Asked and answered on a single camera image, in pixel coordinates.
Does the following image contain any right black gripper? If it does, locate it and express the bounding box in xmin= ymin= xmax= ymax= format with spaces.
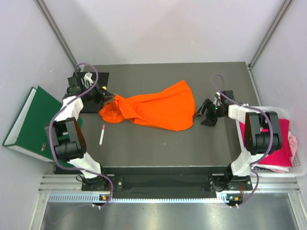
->
xmin=193 ymin=100 xmax=224 ymax=127

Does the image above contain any orange t shirt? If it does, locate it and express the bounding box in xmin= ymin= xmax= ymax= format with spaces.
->
xmin=98 ymin=80 xmax=196 ymax=131

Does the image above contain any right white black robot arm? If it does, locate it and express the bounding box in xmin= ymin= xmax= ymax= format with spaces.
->
xmin=193 ymin=90 xmax=283 ymax=192

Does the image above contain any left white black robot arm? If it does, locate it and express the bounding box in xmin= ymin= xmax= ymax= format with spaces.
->
xmin=45 ymin=72 xmax=115 ymax=191

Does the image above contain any black notebook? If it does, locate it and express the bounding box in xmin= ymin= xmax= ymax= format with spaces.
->
xmin=63 ymin=72 xmax=109 ymax=113

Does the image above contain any pink white marker pen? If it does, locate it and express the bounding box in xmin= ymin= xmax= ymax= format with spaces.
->
xmin=99 ymin=124 xmax=106 ymax=146

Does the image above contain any magenta t shirt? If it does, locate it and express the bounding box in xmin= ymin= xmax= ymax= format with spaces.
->
xmin=239 ymin=118 xmax=293 ymax=167

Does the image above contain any light pink t shirt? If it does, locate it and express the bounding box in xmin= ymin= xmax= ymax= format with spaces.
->
xmin=271 ymin=131 xmax=298 ymax=173

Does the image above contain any white plastic laundry basket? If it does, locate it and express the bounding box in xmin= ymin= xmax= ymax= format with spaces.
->
xmin=234 ymin=106 xmax=307 ymax=178

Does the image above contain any green ring binder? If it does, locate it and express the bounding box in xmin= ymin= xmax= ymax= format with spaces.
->
xmin=2 ymin=86 xmax=62 ymax=162

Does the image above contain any grey slotted cable duct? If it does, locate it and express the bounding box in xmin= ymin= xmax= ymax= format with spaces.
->
xmin=48 ymin=193 xmax=240 ymax=203

